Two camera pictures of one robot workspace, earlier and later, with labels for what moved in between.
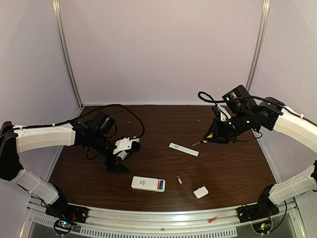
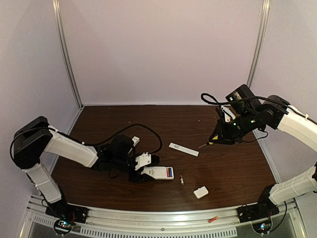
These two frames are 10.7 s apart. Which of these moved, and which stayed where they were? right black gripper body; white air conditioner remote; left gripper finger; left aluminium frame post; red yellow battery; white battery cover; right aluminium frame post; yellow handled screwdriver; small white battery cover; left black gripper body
Moved: left black gripper body; left gripper finger; yellow handled screwdriver; white air conditioner remote
Stayed: right black gripper body; right aluminium frame post; small white battery cover; left aluminium frame post; red yellow battery; white battery cover
